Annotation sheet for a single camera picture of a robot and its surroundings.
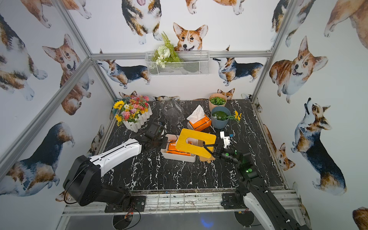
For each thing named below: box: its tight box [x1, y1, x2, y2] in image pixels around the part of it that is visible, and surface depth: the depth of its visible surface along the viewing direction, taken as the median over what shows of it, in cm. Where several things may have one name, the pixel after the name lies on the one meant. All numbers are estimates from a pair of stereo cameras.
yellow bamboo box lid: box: [175, 128, 217, 159], surface depth 76 cm
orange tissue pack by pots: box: [186, 104, 212, 132], surface depth 102 cm
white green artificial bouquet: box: [151, 31, 183, 69], surface depth 82 cm
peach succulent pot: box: [208, 92, 228, 112], surface depth 107 cm
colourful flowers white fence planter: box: [113, 95, 153, 133], surface depth 97 cm
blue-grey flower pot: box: [210, 105, 231, 130], surface depth 105 cm
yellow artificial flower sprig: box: [228, 110, 242, 123], surface depth 94 cm
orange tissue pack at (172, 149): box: [166, 139, 193, 157], surface depth 87 cm
